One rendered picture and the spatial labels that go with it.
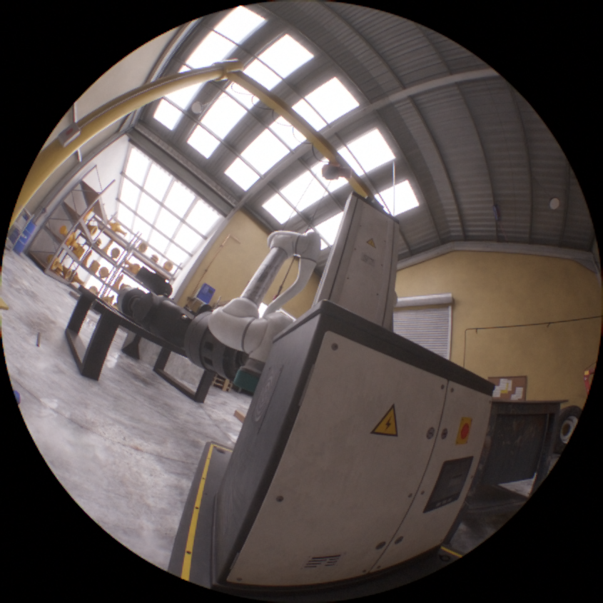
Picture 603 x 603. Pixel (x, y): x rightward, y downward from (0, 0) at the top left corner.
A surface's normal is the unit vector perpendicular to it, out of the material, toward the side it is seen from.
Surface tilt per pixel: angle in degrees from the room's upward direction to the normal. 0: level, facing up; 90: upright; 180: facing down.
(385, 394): 90
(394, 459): 90
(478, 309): 90
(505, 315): 90
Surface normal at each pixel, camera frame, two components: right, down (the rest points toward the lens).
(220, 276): 0.69, -0.07
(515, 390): -0.65, -0.51
